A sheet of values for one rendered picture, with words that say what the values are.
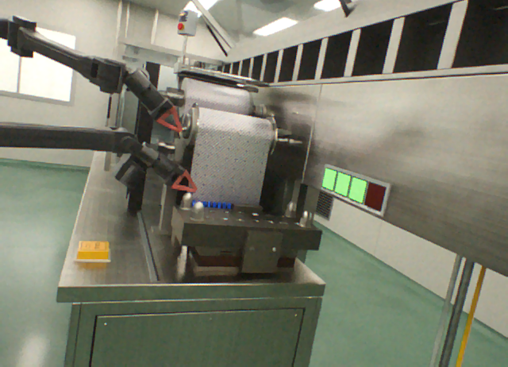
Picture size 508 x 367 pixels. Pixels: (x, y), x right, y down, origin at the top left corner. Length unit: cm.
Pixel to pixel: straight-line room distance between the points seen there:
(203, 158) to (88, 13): 576
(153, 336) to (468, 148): 77
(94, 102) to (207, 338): 585
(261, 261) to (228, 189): 26
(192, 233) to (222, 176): 26
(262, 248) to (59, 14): 607
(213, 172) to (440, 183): 63
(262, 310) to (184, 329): 20
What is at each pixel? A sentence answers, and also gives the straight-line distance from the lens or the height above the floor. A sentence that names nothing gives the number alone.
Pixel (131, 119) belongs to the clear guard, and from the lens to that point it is 208.
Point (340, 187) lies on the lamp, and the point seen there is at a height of 117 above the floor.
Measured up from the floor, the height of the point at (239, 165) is 116.
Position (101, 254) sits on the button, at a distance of 99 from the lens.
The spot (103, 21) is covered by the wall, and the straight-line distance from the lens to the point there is 670.
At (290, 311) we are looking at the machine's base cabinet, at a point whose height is 82.
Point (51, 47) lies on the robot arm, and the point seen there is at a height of 140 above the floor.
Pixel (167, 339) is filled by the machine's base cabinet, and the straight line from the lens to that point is 98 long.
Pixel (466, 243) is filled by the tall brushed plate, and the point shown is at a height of 116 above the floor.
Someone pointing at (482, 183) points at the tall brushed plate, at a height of 127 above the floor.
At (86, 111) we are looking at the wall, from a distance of 662.
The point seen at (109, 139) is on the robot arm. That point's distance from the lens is 99.
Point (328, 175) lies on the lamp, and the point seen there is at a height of 119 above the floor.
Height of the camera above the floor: 130
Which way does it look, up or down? 8 degrees down
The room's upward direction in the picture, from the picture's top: 10 degrees clockwise
